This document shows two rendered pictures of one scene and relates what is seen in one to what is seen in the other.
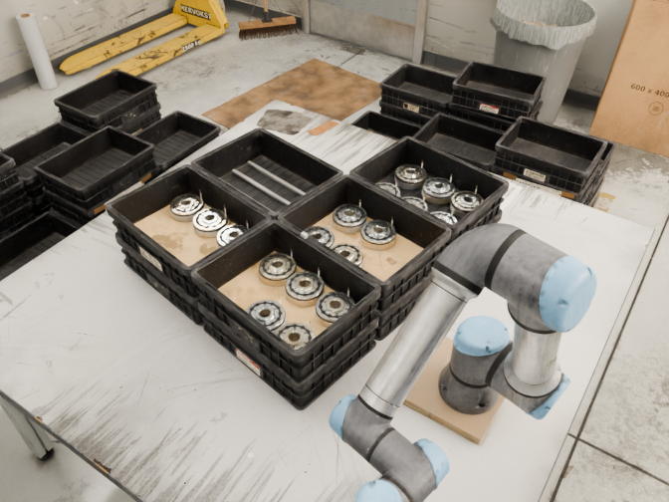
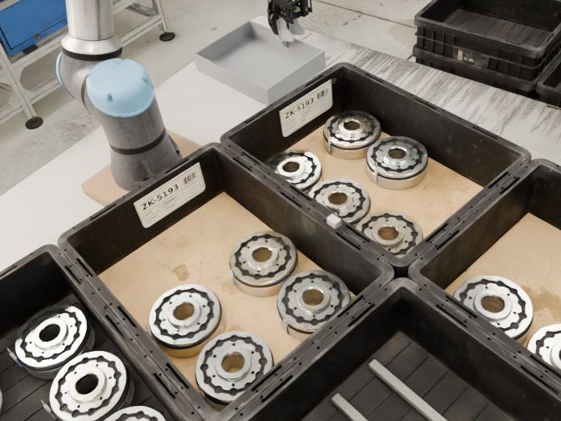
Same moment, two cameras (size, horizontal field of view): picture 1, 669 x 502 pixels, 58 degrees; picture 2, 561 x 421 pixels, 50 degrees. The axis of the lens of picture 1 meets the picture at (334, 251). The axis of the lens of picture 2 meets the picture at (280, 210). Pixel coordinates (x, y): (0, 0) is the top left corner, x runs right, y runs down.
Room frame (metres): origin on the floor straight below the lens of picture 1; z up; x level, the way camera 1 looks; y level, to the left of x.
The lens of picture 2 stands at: (1.80, 0.13, 1.55)
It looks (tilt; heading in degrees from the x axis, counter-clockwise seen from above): 46 degrees down; 192
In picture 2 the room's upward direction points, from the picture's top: 9 degrees counter-clockwise
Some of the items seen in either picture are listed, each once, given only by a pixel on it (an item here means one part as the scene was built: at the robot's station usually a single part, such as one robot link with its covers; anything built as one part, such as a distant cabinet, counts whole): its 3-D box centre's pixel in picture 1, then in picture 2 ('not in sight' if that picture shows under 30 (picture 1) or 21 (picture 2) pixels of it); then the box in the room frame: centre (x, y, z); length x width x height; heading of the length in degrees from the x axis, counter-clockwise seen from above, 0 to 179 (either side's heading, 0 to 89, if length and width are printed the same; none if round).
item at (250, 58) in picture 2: not in sight; (259, 60); (0.50, -0.15, 0.73); 0.27 x 0.20 x 0.05; 51
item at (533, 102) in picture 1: (492, 121); not in sight; (2.80, -0.82, 0.37); 0.42 x 0.34 x 0.46; 56
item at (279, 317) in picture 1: (265, 315); (396, 156); (1.03, 0.18, 0.86); 0.10 x 0.10 x 0.01
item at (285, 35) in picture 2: not in sight; (285, 35); (0.46, -0.08, 0.77); 0.06 x 0.03 x 0.09; 51
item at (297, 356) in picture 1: (285, 283); (366, 151); (1.08, 0.12, 0.92); 0.40 x 0.30 x 0.02; 47
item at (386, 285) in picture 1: (362, 227); (216, 260); (1.30, -0.08, 0.92); 0.40 x 0.30 x 0.02; 47
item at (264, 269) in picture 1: (277, 266); (387, 235); (1.20, 0.16, 0.86); 0.10 x 0.10 x 0.01
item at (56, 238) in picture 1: (40, 269); not in sight; (1.81, 1.22, 0.26); 0.40 x 0.30 x 0.23; 146
